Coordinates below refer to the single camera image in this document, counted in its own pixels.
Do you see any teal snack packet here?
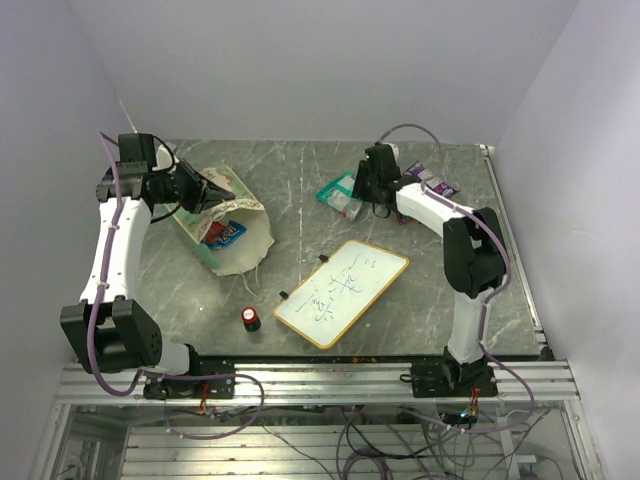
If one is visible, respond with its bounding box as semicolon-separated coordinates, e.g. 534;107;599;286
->
315;172;363;221

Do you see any blue M&M's candy bag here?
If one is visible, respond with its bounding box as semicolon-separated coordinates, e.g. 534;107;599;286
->
205;220;247;250

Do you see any purple Fox's berries candy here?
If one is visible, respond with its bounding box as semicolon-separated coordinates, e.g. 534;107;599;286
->
396;213;418;225

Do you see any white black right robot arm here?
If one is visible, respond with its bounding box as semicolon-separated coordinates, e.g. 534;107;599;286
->
352;143;511;396

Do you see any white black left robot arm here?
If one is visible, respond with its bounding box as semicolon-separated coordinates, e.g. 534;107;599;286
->
60;133;234;397

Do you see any red snack packet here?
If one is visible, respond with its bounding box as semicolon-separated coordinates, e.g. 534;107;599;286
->
201;221;226;245

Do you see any small yellow-framed whiteboard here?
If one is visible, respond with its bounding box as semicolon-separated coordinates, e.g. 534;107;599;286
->
274;240;409;350

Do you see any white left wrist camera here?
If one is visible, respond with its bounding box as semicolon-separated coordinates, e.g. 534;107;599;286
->
154;140;177;172

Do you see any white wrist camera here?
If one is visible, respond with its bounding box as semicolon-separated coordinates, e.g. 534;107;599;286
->
385;142;399;159
154;140;177;172

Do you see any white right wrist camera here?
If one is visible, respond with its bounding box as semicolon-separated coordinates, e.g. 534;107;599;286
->
385;142;399;159

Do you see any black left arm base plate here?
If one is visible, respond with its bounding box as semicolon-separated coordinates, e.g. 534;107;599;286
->
143;360;236;400

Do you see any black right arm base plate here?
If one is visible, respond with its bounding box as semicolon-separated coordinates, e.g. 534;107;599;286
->
405;358;498;398

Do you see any aluminium frame rail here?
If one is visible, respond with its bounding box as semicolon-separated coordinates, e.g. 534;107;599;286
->
53;359;581;406

